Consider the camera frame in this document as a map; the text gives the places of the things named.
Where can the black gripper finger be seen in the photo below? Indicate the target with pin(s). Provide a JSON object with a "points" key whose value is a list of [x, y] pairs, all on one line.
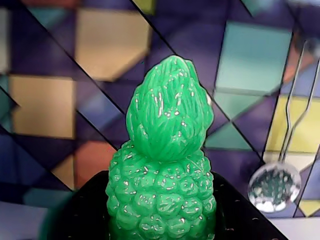
{"points": [[240, 220], [82, 215]]}

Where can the green plastic pineapple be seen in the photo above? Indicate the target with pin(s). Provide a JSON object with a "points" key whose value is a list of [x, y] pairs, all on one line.
{"points": [[162, 175]]}

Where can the colourful geometric pattern backdrop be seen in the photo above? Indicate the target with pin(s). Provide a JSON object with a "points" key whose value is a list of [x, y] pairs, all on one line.
{"points": [[75, 75]]}

